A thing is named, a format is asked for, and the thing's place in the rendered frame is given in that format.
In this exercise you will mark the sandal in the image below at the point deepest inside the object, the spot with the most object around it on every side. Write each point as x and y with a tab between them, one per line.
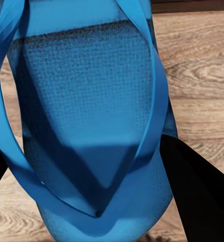
94	101

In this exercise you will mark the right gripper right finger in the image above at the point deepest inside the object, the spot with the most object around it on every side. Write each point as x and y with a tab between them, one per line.
198	190

